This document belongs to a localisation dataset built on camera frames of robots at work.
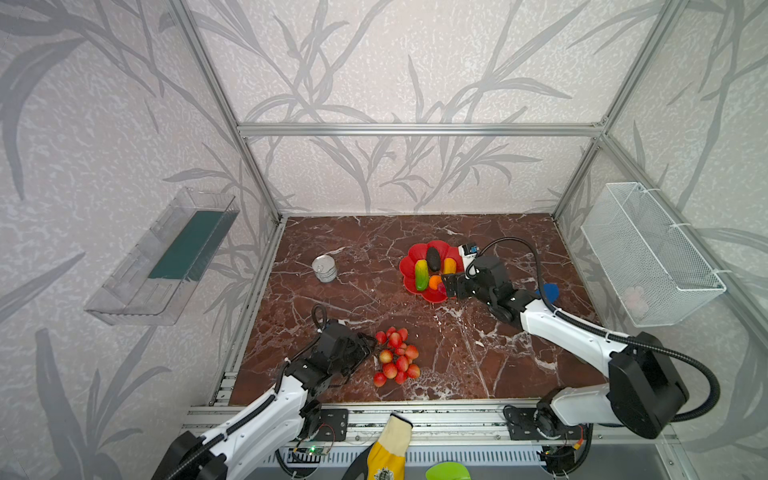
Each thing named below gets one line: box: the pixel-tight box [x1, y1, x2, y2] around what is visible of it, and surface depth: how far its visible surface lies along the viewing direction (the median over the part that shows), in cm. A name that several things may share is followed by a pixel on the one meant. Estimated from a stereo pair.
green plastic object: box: [425, 461, 471, 480], surface depth 68 cm
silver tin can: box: [311, 254, 337, 283], surface depth 101 cm
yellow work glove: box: [367, 412, 414, 480], surface depth 69 cm
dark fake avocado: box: [428, 247, 441, 272], surface depth 104 cm
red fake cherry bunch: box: [374, 326, 421, 388], surface depth 81 cm
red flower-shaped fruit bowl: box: [399, 240, 464, 303], surface depth 104 cm
